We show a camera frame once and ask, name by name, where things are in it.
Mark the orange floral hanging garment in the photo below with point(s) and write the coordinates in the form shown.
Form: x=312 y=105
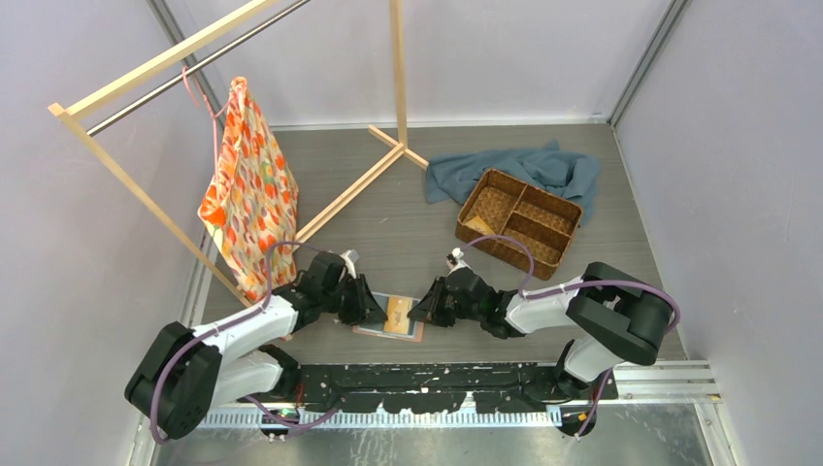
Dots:
x=251 y=201

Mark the orange credit card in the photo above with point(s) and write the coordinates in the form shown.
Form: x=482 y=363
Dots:
x=477 y=224

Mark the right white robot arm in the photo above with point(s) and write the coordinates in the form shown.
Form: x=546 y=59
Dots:
x=623 y=320

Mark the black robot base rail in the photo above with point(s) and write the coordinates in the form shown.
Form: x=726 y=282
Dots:
x=493 y=388

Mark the yellow credit card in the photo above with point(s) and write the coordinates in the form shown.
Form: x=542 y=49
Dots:
x=398 y=322

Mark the pink clothes hanger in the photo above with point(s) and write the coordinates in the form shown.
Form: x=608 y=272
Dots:
x=186 y=73

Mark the blue-grey crumpled cloth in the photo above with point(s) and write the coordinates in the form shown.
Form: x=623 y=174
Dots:
x=567 y=174

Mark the woven wicker divided basket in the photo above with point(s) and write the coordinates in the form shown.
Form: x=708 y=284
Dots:
x=533 y=229

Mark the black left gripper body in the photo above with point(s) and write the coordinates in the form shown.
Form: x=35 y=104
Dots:
x=347 y=299

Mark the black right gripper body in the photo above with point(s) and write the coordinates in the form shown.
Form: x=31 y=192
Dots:
x=444 y=309

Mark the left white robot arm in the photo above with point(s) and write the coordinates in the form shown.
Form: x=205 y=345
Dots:
x=188 y=371

